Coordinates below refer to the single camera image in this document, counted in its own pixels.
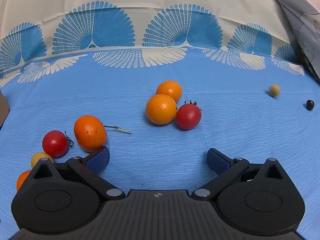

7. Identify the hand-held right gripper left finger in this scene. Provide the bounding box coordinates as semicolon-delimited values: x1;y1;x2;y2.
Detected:
30;146;125;201

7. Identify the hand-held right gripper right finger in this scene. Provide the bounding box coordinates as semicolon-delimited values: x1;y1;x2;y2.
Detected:
191;148;284;202

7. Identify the orange mandarin with leaf stem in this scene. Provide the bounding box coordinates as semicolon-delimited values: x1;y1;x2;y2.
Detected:
74;115;132;153

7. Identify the small oval orange kumquat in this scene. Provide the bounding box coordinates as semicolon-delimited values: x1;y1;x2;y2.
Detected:
156;80;183;103

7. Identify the brown cardboard box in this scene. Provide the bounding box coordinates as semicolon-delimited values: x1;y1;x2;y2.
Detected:
0;90;10;130

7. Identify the blue fan-print bedsheet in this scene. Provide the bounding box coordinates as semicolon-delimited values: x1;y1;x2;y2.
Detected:
0;0;320;240

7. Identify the red cherry tomato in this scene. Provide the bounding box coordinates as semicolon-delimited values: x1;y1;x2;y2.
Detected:
42;130;74;158
176;100;203;130

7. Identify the small yellow fruit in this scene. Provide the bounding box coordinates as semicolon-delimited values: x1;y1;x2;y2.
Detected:
31;152;54;168

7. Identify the round orange kumquat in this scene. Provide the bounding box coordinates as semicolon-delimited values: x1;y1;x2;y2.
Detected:
146;94;177;125

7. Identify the small yellow-green fruit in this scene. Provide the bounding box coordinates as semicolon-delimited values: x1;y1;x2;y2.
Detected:
268;84;281;98

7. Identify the grey cloth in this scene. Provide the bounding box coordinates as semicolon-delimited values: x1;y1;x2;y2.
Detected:
262;0;320;85

